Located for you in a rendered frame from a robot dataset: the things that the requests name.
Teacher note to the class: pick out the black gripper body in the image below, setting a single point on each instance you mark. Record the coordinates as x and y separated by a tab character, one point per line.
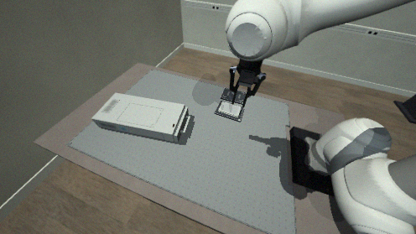
255	66

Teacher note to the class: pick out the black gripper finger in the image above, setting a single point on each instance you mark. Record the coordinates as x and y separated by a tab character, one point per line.
262	77
233	88

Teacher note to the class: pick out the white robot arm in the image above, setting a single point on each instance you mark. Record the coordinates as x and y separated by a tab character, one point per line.
374	195

